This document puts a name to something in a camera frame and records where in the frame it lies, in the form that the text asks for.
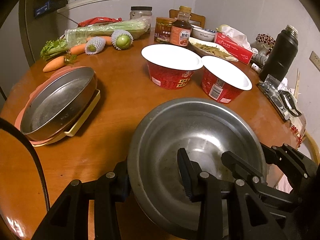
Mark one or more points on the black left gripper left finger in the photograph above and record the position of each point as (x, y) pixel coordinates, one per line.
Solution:
(200, 186)

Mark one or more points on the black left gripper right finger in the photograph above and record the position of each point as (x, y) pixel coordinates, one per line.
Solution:
(254, 209)

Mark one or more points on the large steel bowl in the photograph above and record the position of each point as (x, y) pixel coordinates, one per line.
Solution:
(205, 129)

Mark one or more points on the red noodle cup right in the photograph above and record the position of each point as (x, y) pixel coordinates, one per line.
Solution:
(223, 81)

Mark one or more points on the red noodle cup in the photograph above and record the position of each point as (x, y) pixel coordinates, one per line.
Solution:
(223, 81)
(170, 67)

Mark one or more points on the clear plastic box with tools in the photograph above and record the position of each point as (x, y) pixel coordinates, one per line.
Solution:
(279, 97)

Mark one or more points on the red noodle cup left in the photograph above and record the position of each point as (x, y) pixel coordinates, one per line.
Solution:
(170, 67)

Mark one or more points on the wooden chopsticks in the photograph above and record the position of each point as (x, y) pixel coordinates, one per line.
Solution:
(296, 92)

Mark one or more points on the red tissue box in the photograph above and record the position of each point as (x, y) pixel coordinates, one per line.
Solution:
(242, 54)

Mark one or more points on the white plate with food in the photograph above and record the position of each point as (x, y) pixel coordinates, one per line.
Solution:
(204, 48)

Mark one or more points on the yellow plastic tray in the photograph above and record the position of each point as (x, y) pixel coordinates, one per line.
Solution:
(73, 128)

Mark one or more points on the black thermos flask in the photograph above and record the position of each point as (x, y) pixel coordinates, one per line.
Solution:
(282, 55)

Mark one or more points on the white ceramic bowl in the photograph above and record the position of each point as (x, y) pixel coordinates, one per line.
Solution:
(202, 34)

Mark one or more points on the brown sauce bottle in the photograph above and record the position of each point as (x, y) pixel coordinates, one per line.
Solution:
(181, 28)

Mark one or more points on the steel round pan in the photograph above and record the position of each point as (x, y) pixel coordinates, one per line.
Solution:
(58, 104)

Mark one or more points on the red round tin can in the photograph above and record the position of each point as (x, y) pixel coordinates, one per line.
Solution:
(163, 29)

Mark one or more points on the wooden chair back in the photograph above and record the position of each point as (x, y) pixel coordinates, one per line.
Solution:
(199, 19)

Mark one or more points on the green fruit in foam net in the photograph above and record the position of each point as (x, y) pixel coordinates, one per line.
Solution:
(121, 39)

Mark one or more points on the celery in plastic bag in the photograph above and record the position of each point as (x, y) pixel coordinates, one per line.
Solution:
(76, 36)

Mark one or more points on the carrot behind fruit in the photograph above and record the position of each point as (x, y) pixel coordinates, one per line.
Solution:
(106, 38)

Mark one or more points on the small fruit in foam net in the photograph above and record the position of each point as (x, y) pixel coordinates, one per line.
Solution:
(95, 45)

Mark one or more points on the glass jar black lid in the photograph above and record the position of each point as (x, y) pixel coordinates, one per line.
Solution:
(139, 11)

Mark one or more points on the carrot middle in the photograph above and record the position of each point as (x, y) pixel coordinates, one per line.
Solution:
(78, 49)

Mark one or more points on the pink plastic plate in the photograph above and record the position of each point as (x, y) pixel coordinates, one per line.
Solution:
(32, 96)

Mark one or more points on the carrot front left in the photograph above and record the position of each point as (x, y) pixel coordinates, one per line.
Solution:
(55, 64)

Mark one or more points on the red snack bag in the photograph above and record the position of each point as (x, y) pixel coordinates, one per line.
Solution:
(99, 20)

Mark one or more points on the dark refrigerator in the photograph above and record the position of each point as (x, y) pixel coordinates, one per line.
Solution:
(41, 21)

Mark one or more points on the wall power socket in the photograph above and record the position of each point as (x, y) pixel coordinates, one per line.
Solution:
(315, 59)

